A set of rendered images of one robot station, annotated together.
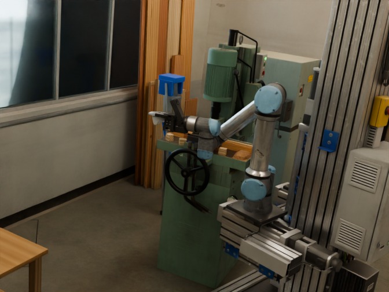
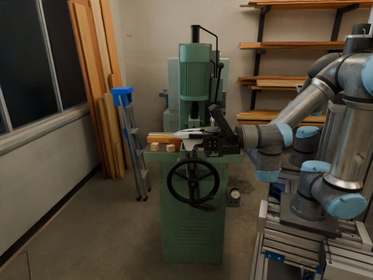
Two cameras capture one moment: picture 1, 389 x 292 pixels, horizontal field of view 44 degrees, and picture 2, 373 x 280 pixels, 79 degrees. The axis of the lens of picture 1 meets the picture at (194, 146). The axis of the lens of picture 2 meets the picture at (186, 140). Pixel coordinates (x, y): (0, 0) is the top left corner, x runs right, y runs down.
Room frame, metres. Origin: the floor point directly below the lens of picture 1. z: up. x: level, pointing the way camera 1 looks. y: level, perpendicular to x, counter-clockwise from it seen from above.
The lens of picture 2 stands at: (1.68, 0.44, 1.47)
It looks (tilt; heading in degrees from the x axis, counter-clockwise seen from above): 21 degrees down; 339
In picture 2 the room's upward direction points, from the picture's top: straight up
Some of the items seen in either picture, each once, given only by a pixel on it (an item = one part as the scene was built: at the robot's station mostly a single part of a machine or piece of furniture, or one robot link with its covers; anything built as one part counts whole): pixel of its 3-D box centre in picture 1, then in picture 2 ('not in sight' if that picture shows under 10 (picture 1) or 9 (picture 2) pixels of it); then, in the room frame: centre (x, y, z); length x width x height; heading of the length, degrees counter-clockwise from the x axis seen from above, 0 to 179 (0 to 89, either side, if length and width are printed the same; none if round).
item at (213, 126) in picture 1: (208, 127); (271, 136); (2.21, -0.05, 1.22); 0.11 x 0.08 x 0.09; 71
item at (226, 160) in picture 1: (203, 152); (192, 153); (2.87, -0.06, 0.87); 0.61 x 0.30 x 0.06; 67
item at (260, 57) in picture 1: (259, 66); (214, 61); (3.21, -0.36, 1.40); 0.10 x 0.06 x 0.16; 157
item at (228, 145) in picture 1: (215, 142); (197, 140); (2.96, -0.13, 0.92); 0.67 x 0.02 x 0.04; 67
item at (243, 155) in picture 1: (242, 153); not in sight; (2.79, -0.29, 0.92); 0.14 x 0.09 x 0.04; 157
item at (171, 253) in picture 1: (208, 214); (192, 200); (3.08, -0.15, 0.36); 0.58 x 0.45 x 0.71; 157
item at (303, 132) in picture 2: not in sight; (307, 138); (2.61, -0.70, 0.98); 0.13 x 0.12 x 0.14; 61
